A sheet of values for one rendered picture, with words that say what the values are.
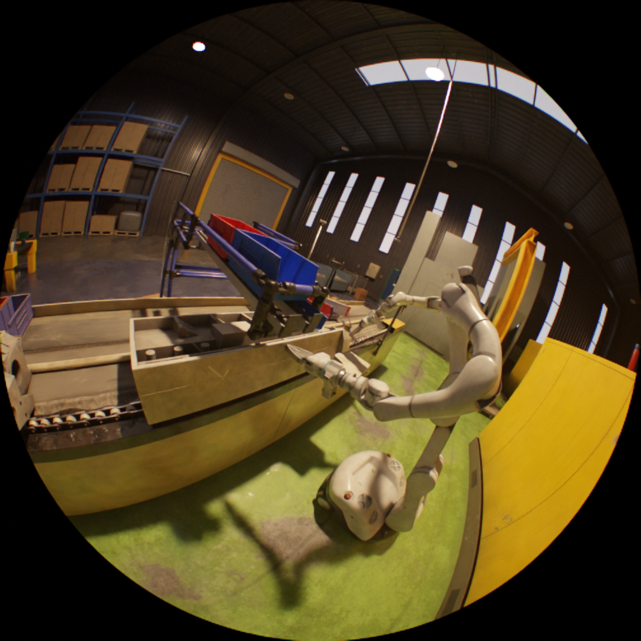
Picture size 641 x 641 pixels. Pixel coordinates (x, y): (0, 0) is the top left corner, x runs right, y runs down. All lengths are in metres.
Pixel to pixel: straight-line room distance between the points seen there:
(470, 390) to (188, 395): 0.71
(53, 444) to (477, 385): 1.11
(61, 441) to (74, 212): 9.40
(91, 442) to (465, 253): 8.46
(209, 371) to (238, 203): 11.39
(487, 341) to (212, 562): 1.51
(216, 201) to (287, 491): 11.27
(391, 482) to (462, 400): 1.12
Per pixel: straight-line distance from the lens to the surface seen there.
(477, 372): 0.44
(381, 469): 1.46
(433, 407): 0.48
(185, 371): 0.57
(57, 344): 1.21
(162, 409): 0.63
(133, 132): 9.87
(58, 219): 10.25
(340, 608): 1.58
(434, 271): 6.59
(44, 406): 0.97
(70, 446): 0.79
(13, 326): 1.32
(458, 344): 0.84
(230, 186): 11.55
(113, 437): 0.73
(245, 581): 1.40
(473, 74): 9.33
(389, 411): 0.54
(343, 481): 1.24
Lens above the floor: 1.36
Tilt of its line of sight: 19 degrees down
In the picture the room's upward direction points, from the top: 23 degrees clockwise
